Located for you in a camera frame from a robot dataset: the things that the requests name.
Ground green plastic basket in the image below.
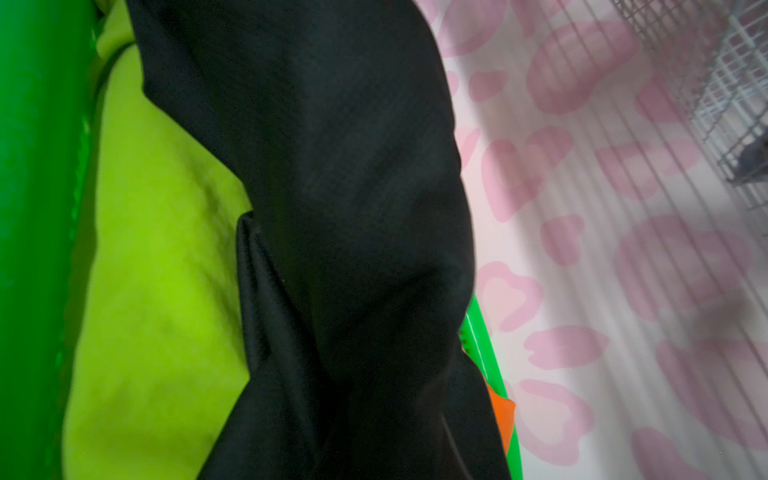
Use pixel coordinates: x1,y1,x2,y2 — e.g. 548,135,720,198
0,0,524,480

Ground white wire wall shelf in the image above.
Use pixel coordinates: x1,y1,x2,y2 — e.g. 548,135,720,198
613,1,767,213

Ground folded clothes in basket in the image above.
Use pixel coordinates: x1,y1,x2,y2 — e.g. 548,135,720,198
63,13,251,479

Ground black shorts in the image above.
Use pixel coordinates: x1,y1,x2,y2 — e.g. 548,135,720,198
127,1,510,479

